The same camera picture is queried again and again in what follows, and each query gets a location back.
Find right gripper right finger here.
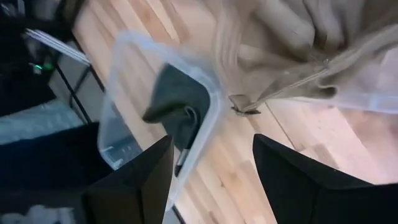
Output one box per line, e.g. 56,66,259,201
252,133,398,224

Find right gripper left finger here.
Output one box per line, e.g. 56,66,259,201
82,135,175,224

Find beige cloth pile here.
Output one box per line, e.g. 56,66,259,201
213,0,398,116

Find dark cloth garments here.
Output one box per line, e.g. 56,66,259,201
142,63,212,177

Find clear plastic storage bin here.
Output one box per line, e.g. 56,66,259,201
98,29,398,212

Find black device with green light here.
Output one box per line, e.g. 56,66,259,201
26,58,55,77

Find white flat panel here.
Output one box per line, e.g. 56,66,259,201
24,27,91,66

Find black metal table frame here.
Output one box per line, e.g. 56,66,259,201
54,40,106,125

